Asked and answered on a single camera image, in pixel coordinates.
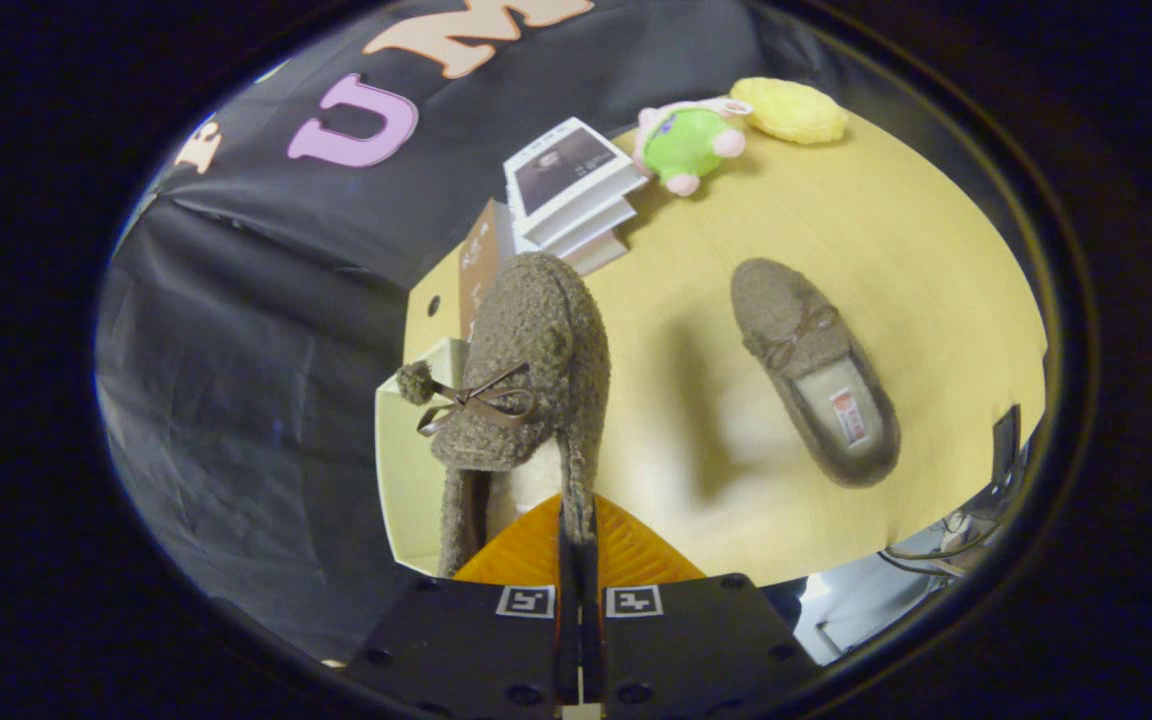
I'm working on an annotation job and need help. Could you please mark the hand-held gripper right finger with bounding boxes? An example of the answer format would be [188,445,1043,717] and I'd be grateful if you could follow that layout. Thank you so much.
[579,493,825,720]

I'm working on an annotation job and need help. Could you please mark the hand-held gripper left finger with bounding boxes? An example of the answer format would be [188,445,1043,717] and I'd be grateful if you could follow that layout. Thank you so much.
[344,492,580,720]

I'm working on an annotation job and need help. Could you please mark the brown fuzzy slipper shoe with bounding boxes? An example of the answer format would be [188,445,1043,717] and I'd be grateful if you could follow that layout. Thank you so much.
[396,252,612,579]
[731,258,903,489]

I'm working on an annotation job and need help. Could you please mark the brown book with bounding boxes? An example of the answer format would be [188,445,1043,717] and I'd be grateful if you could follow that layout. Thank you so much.
[457,198,519,343]

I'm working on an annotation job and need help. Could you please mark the plain white book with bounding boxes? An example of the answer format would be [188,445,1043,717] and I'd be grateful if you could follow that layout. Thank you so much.
[526,197,638,260]
[561,230,630,278]

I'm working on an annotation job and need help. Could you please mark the white book with portrait cover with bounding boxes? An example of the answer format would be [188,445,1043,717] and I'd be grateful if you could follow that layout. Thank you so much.
[503,117,649,241]

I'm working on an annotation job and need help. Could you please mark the green plush toy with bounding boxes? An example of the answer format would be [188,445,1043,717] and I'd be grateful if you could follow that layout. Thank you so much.
[633,97,752,197]

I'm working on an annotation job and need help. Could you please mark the yellow plush toy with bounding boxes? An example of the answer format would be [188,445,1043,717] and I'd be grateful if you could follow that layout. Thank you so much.
[731,77,849,147]

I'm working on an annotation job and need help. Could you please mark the black cables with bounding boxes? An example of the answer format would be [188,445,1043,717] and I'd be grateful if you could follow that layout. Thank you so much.
[879,508,1002,583]

